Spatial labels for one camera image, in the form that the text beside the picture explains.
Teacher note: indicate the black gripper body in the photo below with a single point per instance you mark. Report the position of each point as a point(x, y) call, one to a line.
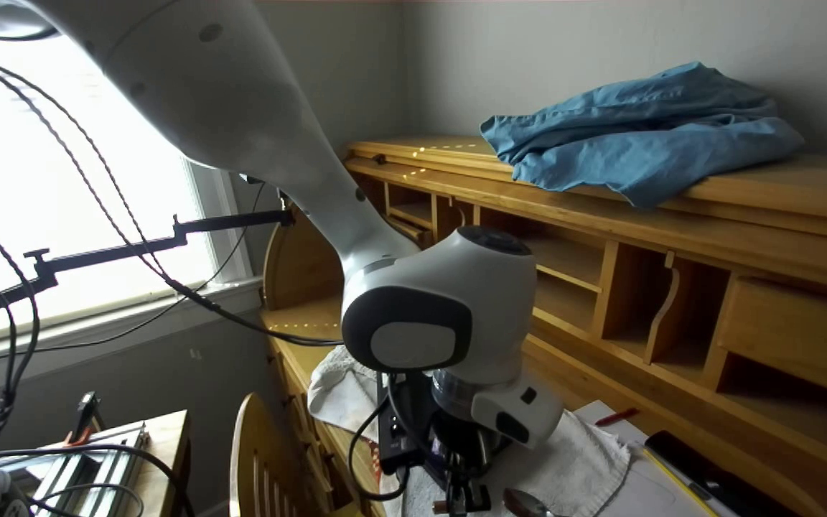
point(464, 460)

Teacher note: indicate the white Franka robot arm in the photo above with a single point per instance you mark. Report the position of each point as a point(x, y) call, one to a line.
point(242, 125)

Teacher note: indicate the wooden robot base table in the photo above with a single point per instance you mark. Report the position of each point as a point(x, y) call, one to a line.
point(171, 450)

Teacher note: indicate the white terry towel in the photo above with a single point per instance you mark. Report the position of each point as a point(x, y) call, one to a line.
point(344, 391)

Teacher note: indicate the red pencil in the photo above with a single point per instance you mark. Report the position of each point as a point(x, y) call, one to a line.
point(614, 417)

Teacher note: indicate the white paper sheet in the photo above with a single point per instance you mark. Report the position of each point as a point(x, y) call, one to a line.
point(643, 478)

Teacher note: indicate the wooden slat-back chair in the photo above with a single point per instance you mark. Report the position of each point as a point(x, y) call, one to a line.
point(255, 460)

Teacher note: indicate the black flat device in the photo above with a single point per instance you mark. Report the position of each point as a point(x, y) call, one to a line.
point(700, 475)

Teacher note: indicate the wooden desk with hutch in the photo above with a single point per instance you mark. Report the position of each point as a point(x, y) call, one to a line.
point(775, 316)

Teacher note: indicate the crumpled blue cloth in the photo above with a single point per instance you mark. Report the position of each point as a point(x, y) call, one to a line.
point(643, 132)

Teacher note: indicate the black boom stand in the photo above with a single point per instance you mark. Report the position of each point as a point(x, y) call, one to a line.
point(115, 250)

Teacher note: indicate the bright white framed window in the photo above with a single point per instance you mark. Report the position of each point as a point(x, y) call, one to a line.
point(145, 190)

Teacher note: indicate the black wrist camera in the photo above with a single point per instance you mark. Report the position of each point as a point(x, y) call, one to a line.
point(409, 434)

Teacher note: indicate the black camera on boom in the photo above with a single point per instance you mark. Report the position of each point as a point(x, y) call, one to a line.
point(250, 180)

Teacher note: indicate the aluminium extrusion rail frame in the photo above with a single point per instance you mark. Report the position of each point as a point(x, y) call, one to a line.
point(79, 475)

